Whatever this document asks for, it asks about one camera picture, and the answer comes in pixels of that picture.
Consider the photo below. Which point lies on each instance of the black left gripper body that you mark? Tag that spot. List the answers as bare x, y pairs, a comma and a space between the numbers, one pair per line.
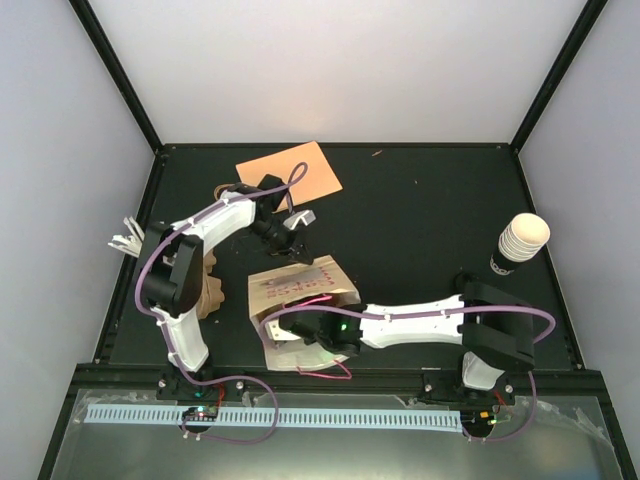
280, 243

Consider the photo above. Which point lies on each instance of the cream cakes paper bag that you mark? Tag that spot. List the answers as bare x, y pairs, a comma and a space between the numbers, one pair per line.
271, 291

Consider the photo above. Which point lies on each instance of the brown pulp cup carriers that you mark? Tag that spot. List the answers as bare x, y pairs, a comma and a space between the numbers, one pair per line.
211, 296

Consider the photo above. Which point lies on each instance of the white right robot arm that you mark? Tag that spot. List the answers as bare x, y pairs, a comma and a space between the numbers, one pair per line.
494, 329

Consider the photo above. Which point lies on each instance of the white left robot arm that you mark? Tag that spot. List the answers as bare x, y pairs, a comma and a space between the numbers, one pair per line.
171, 278

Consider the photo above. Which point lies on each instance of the plain brown paper bag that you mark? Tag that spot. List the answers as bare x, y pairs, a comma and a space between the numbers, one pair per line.
307, 161

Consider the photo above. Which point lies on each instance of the white straws bundle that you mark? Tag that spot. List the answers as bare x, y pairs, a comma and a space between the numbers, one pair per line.
132, 243

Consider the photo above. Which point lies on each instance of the stack of paper cups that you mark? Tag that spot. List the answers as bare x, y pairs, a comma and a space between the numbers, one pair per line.
520, 241

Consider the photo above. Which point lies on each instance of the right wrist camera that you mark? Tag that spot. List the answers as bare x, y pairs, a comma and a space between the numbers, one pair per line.
277, 334

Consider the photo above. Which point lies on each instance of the light blue cable duct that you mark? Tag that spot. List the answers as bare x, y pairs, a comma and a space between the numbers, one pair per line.
414, 420

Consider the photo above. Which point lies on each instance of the black frame post left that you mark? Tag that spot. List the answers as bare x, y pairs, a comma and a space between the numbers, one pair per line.
103, 47

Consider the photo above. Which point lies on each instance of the black frame post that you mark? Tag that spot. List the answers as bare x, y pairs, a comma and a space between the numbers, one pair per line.
577, 36
103, 47

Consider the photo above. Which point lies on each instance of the black frame post right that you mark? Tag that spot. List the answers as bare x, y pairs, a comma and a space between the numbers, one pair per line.
577, 36

